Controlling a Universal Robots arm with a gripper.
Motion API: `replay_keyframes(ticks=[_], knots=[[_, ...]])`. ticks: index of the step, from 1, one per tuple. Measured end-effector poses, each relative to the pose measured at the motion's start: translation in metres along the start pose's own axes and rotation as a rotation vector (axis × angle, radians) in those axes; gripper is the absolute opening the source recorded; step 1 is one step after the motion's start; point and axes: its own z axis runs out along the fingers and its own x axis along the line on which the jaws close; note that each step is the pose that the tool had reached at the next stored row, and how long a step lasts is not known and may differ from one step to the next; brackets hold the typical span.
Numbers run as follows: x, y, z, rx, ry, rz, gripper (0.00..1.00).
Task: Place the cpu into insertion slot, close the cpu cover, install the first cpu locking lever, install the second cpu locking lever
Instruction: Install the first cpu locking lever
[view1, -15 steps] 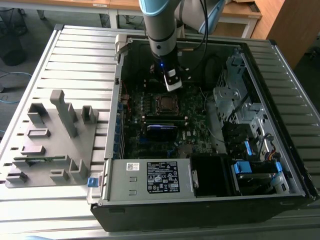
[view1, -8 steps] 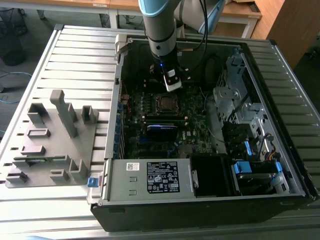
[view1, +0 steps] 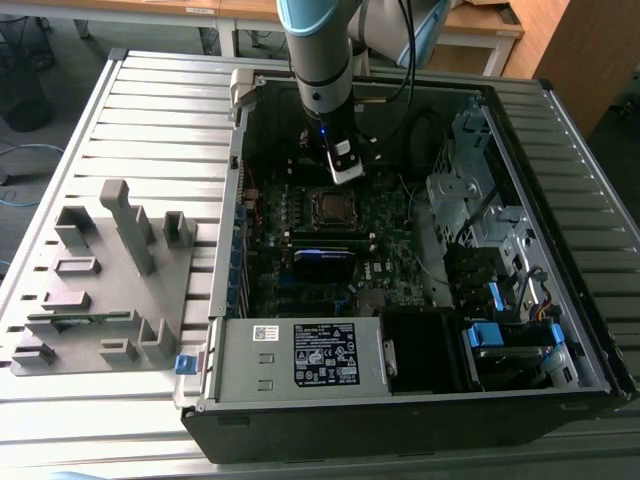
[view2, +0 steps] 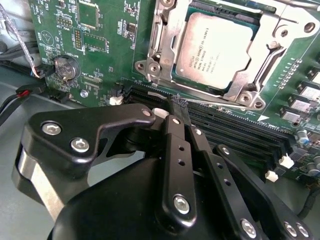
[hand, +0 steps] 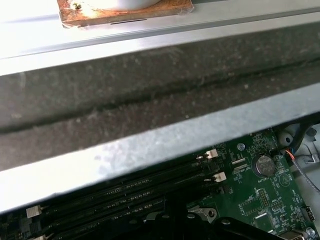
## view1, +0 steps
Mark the blue drive latch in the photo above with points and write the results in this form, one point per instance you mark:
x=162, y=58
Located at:
x=495, y=295

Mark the blue case latch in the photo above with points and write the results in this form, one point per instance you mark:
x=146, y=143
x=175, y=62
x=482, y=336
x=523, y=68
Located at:
x=185, y=365

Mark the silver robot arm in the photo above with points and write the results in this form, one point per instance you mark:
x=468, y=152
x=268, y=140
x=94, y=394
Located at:
x=320, y=65

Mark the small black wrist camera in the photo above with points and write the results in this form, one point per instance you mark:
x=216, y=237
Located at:
x=306, y=140

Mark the grey parts rack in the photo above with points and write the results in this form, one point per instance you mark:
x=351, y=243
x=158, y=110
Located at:
x=125, y=300

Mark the wooden cabinet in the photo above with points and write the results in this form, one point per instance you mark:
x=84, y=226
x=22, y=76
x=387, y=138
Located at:
x=575, y=50

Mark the beige case latch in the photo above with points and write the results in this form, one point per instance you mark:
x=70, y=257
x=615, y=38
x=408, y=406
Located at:
x=241, y=85

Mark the silver CPU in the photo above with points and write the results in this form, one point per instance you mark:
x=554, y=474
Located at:
x=337, y=206

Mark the wooden desk white frame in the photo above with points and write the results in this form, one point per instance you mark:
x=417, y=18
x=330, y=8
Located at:
x=150, y=4
x=480, y=27

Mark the blue disk carrier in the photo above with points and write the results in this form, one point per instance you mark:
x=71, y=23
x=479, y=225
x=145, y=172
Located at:
x=482, y=335

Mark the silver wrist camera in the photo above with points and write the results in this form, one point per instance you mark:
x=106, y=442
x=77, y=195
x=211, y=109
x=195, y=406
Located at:
x=347, y=176

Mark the metal drive cage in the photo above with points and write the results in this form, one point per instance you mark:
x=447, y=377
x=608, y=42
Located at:
x=447, y=187

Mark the grey power supply unit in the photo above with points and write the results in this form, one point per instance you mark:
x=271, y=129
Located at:
x=240, y=360

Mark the silver chipset heat sink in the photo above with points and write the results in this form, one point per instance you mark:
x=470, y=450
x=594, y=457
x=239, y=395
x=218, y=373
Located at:
x=372, y=302

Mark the CPU socket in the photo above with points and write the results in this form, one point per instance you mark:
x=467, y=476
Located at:
x=315, y=225

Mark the green motherboard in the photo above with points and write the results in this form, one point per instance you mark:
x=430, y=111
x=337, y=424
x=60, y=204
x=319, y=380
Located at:
x=395, y=240

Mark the black waste bin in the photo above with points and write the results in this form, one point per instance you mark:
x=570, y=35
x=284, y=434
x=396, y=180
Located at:
x=27, y=107

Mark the black graphics card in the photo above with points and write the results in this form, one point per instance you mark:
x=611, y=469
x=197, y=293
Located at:
x=325, y=267

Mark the black hard disk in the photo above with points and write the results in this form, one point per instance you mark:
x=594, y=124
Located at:
x=510, y=372

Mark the black PC case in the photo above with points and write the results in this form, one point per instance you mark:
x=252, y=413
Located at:
x=400, y=430

